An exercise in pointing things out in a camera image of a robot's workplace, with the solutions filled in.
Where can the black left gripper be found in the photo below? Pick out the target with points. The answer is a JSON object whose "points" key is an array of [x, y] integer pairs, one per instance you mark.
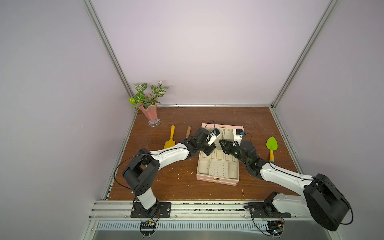
{"points": [[210, 149]]}

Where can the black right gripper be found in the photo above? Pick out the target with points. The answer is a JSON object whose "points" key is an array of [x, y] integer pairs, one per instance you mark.
{"points": [[228, 146]]}

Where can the pink jewelry box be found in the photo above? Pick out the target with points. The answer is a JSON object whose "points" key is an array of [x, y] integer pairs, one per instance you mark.
{"points": [[219, 167]]}

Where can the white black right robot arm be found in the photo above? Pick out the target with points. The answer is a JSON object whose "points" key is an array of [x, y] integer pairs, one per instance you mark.
{"points": [[317, 197]]}

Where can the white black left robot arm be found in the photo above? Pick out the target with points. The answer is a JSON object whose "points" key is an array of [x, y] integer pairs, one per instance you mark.
{"points": [[142, 170]]}

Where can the yellow plastic garden shovel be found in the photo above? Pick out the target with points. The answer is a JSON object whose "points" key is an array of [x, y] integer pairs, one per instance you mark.
{"points": [[170, 143]]}

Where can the plant in pink vase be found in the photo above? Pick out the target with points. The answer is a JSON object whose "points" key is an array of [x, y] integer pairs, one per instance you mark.
{"points": [[148, 103]]}

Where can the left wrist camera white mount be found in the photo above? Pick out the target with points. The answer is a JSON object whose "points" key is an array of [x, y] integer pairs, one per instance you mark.
{"points": [[214, 135]]}

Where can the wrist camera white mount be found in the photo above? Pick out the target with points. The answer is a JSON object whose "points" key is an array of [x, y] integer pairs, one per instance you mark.
{"points": [[214, 135], [238, 136]]}

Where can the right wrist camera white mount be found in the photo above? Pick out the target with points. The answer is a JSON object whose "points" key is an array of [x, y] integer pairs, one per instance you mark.
{"points": [[238, 136]]}

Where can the green rake wooden handle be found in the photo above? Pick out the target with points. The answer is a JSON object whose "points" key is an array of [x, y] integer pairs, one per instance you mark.
{"points": [[188, 131]]}

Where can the green trowel yellow handle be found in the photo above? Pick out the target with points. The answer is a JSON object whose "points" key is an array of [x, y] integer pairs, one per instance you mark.
{"points": [[272, 145]]}

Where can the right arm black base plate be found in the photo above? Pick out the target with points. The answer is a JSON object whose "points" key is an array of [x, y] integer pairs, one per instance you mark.
{"points": [[266, 209]]}

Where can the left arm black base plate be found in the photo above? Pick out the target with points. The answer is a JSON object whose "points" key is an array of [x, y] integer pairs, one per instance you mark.
{"points": [[158, 210]]}

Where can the right circuit board with wires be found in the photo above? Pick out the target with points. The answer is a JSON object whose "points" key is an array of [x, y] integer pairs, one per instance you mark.
{"points": [[269, 228]]}

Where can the circuit board with wires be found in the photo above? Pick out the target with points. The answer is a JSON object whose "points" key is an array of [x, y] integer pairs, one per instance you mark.
{"points": [[269, 228], [147, 228]]}

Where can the left circuit board with wires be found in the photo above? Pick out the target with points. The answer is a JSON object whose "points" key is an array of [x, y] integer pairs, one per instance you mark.
{"points": [[147, 228]]}

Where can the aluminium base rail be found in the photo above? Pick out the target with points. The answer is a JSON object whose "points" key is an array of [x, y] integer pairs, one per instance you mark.
{"points": [[185, 216]]}

